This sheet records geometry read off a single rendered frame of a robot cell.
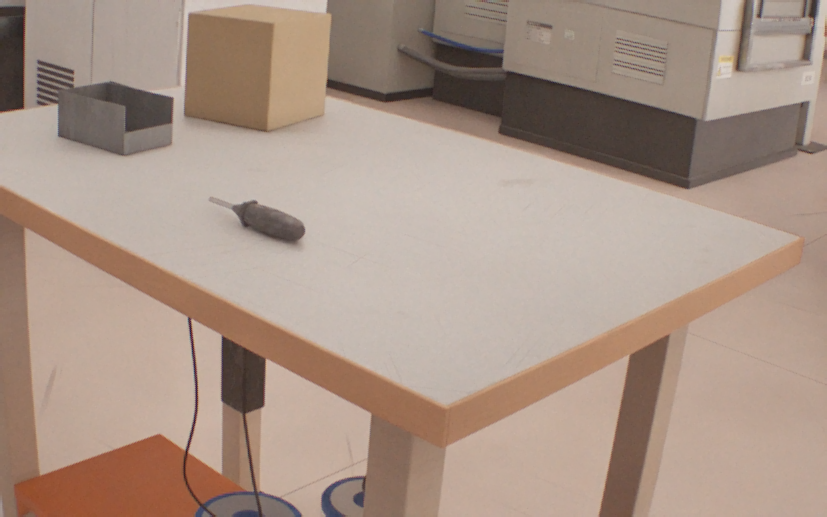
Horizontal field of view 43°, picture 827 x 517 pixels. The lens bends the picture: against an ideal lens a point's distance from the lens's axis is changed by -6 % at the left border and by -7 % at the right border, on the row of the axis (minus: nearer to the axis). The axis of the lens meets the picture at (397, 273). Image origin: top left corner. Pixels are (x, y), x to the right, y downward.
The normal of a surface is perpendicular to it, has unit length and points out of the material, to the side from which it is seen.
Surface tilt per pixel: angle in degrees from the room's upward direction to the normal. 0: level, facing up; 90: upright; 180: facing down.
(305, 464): 0
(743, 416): 0
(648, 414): 90
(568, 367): 90
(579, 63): 90
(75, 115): 90
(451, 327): 0
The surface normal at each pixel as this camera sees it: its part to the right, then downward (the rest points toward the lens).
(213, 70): -0.47, 0.27
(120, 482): 0.08, -0.93
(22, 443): 0.73, 0.29
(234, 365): -0.68, 0.21
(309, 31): 0.88, 0.23
